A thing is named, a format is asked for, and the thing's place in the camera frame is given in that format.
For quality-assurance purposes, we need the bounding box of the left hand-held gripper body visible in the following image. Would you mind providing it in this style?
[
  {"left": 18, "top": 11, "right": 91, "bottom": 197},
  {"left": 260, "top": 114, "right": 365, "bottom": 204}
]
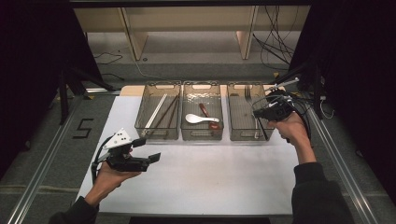
[{"left": 102, "top": 127, "right": 150, "bottom": 173}]

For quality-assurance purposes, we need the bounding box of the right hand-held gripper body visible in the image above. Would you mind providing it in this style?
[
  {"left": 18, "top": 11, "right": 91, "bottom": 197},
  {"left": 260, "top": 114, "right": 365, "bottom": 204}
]
[{"left": 263, "top": 77, "right": 301, "bottom": 123}]

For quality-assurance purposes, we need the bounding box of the smoky clear plastic bin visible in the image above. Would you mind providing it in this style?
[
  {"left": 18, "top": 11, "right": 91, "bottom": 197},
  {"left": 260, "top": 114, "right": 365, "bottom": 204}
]
[
  {"left": 180, "top": 80, "right": 225, "bottom": 142},
  {"left": 134, "top": 80, "right": 182, "bottom": 141},
  {"left": 226, "top": 81, "right": 276, "bottom": 142}
]

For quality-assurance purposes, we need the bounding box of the white chopstick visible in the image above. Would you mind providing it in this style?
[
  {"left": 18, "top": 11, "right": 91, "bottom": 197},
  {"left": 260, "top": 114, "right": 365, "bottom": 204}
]
[
  {"left": 145, "top": 92, "right": 169, "bottom": 131},
  {"left": 143, "top": 92, "right": 167, "bottom": 131}
]

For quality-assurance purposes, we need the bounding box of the white ceramic spoon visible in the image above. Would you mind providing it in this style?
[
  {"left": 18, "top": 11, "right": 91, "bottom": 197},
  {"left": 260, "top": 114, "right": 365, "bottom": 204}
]
[{"left": 185, "top": 113, "right": 220, "bottom": 125}]

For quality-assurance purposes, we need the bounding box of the brown wooden spoon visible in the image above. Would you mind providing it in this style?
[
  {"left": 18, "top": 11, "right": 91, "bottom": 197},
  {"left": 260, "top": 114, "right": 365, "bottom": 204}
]
[{"left": 198, "top": 103, "right": 221, "bottom": 131}]

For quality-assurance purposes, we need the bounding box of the person's left hand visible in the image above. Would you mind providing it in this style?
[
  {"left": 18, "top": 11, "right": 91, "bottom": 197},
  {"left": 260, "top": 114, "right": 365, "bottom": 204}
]
[{"left": 92, "top": 162, "right": 142, "bottom": 201}]

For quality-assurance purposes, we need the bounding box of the person's right hand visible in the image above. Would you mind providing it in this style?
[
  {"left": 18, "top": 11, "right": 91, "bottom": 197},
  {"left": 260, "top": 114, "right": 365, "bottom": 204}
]
[{"left": 268, "top": 111, "right": 312, "bottom": 149}]

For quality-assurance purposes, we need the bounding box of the black metal stand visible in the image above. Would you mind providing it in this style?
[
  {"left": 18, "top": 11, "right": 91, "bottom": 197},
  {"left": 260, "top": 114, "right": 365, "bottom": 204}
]
[
  {"left": 57, "top": 63, "right": 118, "bottom": 126},
  {"left": 268, "top": 59, "right": 326, "bottom": 120}
]

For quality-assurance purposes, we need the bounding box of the black curtain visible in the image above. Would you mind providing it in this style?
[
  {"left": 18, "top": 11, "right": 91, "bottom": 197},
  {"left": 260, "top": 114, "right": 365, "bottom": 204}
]
[
  {"left": 288, "top": 0, "right": 396, "bottom": 200},
  {"left": 0, "top": 0, "right": 104, "bottom": 178}
]

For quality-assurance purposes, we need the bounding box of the beige wooden shelf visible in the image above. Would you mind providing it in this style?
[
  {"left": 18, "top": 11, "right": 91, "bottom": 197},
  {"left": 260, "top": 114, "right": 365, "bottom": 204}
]
[{"left": 74, "top": 5, "right": 312, "bottom": 62}]

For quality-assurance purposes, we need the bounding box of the right hand-held gripper cable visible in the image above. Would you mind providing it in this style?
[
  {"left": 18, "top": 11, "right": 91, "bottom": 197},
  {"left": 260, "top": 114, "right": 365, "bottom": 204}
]
[{"left": 250, "top": 91, "right": 313, "bottom": 145}]

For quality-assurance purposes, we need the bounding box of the hand-held gripper cable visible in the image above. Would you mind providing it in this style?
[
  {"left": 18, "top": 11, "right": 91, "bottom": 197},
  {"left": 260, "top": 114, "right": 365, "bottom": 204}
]
[
  {"left": 91, "top": 134, "right": 115, "bottom": 185},
  {"left": 250, "top": 91, "right": 313, "bottom": 145}
]

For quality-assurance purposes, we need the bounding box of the left hand-held gripper cable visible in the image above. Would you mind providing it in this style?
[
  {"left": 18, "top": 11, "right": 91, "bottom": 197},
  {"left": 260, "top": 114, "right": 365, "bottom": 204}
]
[{"left": 91, "top": 134, "right": 115, "bottom": 185}]

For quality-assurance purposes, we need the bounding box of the short aluminium floor rail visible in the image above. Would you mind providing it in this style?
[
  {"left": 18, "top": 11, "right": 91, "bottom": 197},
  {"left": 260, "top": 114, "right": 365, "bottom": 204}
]
[{"left": 84, "top": 88, "right": 122, "bottom": 95}]

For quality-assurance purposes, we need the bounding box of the white floor cable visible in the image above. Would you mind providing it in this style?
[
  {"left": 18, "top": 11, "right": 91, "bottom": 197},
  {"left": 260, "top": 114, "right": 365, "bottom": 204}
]
[{"left": 134, "top": 59, "right": 164, "bottom": 80}]

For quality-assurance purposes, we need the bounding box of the black cable bundle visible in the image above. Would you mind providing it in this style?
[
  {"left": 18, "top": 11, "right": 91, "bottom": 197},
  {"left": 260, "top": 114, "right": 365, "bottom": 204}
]
[{"left": 251, "top": 5, "right": 302, "bottom": 72}]

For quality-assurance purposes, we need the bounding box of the black floor cable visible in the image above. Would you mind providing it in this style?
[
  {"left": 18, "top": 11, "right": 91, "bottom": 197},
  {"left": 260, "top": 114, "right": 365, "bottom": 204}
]
[{"left": 93, "top": 50, "right": 125, "bottom": 82}]

